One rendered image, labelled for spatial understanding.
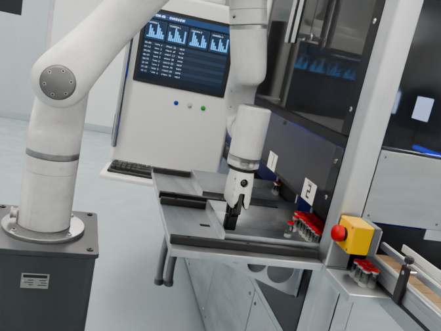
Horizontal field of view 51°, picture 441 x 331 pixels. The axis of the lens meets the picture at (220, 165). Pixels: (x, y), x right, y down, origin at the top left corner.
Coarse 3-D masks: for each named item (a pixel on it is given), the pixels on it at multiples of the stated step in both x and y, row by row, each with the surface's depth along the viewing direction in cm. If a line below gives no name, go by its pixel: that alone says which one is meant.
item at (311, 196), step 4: (304, 180) 138; (308, 180) 135; (304, 184) 137; (312, 184) 132; (304, 188) 137; (308, 188) 134; (312, 188) 132; (304, 192) 137; (312, 192) 132; (304, 196) 136; (308, 196) 134; (312, 196) 131; (308, 200) 133; (312, 200) 131
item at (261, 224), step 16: (208, 208) 139; (224, 208) 144; (256, 208) 146; (272, 208) 148; (240, 224) 137; (256, 224) 139; (272, 224) 142; (240, 240) 119; (256, 240) 120; (272, 240) 121; (288, 240) 122; (304, 240) 134
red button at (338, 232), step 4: (332, 228) 111; (336, 228) 110; (340, 228) 109; (344, 228) 110; (332, 232) 111; (336, 232) 109; (340, 232) 109; (344, 232) 109; (332, 236) 111; (336, 236) 109; (340, 236) 109; (344, 236) 109; (336, 240) 110; (340, 240) 110
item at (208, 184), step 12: (192, 180) 169; (204, 180) 176; (216, 180) 177; (264, 180) 182; (204, 192) 150; (216, 192) 151; (252, 192) 172; (264, 192) 176; (276, 204) 157; (288, 204) 158
